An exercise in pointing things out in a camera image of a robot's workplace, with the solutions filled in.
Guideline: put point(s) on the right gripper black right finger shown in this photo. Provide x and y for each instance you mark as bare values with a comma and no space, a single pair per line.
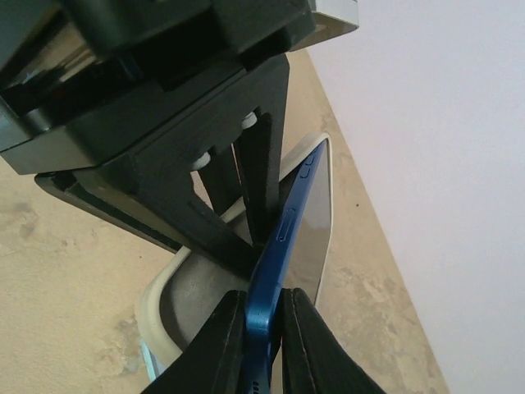
313,360

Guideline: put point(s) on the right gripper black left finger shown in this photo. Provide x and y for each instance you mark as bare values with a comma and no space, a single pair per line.
212,361

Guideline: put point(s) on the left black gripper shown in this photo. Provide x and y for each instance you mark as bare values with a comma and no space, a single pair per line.
82,81

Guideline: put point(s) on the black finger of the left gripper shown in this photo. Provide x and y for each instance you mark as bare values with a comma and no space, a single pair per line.
258,157
182,179

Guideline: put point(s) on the beige phone case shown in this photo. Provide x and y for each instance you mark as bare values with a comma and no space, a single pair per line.
178,301

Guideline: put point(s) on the light blue phone case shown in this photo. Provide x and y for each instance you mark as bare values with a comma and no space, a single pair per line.
149,361

